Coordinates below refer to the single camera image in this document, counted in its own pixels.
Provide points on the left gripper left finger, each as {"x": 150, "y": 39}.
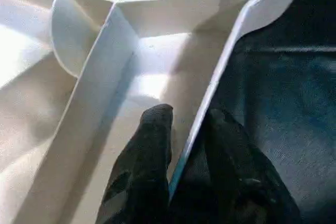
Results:
{"x": 139, "y": 177}

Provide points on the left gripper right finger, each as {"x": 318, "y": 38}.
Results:
{"x": 247, "y": 182}

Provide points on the white plastic table top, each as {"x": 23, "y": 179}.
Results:
{"x": 79, "y": 103}

